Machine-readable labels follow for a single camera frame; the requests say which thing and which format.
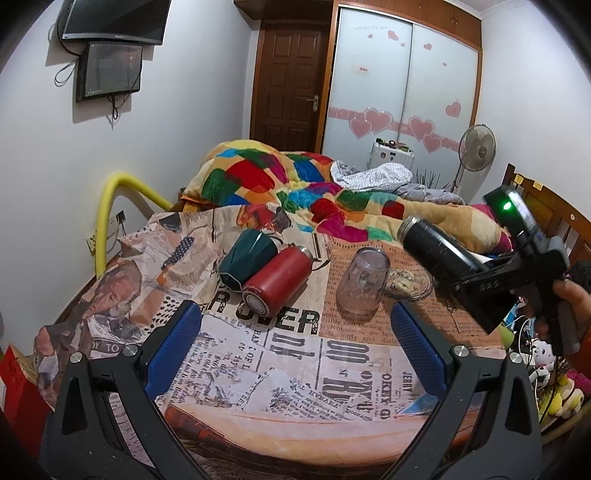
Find black thermos bottle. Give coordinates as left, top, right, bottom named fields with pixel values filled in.
left=398, top=216, right=489, bottom=286

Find clear plastic cup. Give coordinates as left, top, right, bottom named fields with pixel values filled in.
left=335, top=247, right=391, bottom=321

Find person's right hand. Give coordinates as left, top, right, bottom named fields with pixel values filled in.
left=553, top=280, right=591, bottom=340

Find wooden bed headboard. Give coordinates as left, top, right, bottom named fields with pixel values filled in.
left=502, top=163, right=591, bottom=265

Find red box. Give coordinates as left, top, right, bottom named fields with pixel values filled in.
left=1, top=345, right=50, bottom=460

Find plush toys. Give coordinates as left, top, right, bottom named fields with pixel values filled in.
left=501, top=312, right=588, bottom=430

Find round glass lid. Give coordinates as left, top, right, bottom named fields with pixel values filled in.
left=385, top=268, right=434, bottom=301

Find standing electric fan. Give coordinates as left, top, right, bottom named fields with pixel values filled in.
left=452, top=124, right=497, bottom=193

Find grey white crumpled cloth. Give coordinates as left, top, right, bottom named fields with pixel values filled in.
left=331, top=161, right=465, bottom=205

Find newspaper print bed sheet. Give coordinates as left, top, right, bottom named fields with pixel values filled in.
left=34, top=204, right=509, bottom=462

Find small white cabinet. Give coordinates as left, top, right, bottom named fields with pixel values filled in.
left=368, top=138, right=415, bottom=170

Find dark green ceramic mug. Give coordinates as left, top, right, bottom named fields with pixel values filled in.
left=217, top=229, right=279, bottom=292

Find red thermos bottle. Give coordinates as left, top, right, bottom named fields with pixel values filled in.
left=242, top=245, right=314, bottom=318

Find frosted wardrobe with hearts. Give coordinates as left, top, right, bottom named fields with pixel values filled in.
left=322, top=5, right=480, bottom=188

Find colourful patchwork blanket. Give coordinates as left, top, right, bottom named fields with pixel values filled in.
left=182, top=139, right=496, bottom=255

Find dark brown wooden door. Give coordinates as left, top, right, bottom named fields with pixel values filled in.
left=249, top=20, right=329, bottom=152

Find yellow padded bed rail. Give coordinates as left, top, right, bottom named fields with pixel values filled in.
left=94, top=171, right=173, bottom=279

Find wall power socket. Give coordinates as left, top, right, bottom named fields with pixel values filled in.
left=85, top=210, right=126, bottom=256

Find small black wall monitor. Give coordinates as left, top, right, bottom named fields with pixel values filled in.
left=76, top=42, right=143, bottom=102

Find wall mounted black television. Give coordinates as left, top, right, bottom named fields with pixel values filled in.
left=57, top=0, right=171, bottom=45

